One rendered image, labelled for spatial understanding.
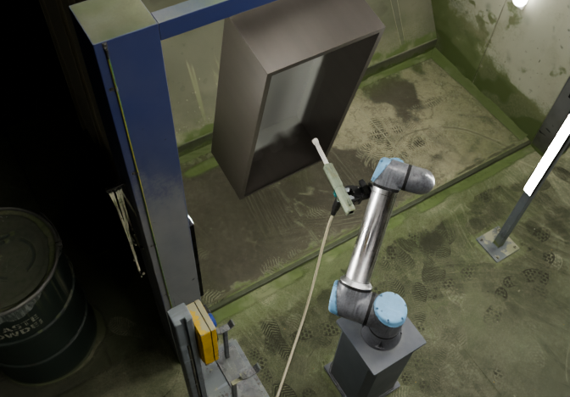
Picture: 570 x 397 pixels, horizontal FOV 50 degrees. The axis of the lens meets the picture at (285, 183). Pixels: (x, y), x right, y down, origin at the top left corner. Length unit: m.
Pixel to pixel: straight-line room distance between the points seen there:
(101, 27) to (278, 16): 1.13
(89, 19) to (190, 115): 2.48
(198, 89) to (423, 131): 1.64
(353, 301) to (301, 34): 1.17
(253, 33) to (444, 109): 2.44
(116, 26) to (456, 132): 3.30
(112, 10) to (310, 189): 2.58
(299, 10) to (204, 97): 1.60
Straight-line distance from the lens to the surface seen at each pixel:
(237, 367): 2.69
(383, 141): 4.41
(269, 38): 2.58
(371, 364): 2.91
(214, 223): 3.91
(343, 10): 2.75
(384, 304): 2.73
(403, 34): 4.91
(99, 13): 1.74
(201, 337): 1.94
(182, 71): 4.08
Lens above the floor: 3.34
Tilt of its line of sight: 54 degrees down
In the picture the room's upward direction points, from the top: 4 degrees clockwise
